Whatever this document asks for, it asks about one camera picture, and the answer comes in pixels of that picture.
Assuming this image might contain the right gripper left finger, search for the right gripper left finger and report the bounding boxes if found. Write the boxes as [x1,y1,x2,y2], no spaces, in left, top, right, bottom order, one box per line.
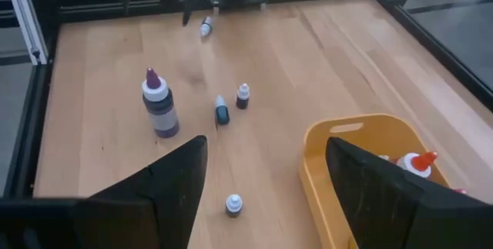
[72,135,210,249]

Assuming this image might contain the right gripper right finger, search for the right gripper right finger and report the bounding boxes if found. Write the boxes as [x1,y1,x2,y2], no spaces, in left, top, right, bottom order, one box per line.
[325,136,477,249]

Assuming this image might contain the red food coloring bottle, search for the red food coloring bottle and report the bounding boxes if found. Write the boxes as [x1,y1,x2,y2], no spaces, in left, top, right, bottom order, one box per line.
[396,150,439,180]

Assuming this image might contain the violet food coloring bottle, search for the violet food coloring bottle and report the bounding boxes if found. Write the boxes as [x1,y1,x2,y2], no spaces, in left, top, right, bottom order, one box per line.
[141,67,180,139]

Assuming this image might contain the small green dropper bottle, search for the small green dropper bottle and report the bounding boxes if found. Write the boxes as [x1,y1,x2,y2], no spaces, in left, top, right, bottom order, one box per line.
[214,95,231,126]

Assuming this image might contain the yellow plastic bin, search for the yellow plastic bin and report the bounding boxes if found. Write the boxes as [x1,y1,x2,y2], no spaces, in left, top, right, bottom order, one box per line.
[299,113,451,249]

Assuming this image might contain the silver aluminium bar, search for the silver aluminium bar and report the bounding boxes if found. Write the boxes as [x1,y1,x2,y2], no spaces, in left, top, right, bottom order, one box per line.
[3,0,49,66]

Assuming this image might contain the black table frame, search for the black table frame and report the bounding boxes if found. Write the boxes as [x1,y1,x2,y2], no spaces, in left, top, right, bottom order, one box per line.
[0,0,493,200]

